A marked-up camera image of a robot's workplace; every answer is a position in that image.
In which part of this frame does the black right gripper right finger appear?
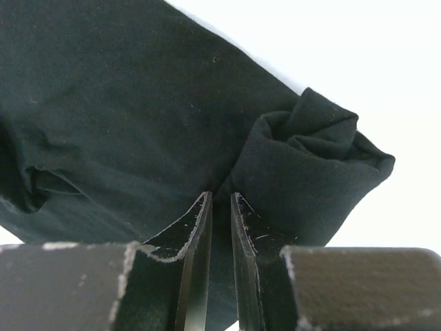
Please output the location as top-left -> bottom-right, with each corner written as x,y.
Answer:
231,193 -> 440,330

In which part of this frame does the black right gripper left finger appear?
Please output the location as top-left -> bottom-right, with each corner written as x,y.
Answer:
1,192 -> 212,331

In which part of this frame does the black t-shirt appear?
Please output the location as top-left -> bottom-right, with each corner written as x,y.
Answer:
1,1 -> 395,330

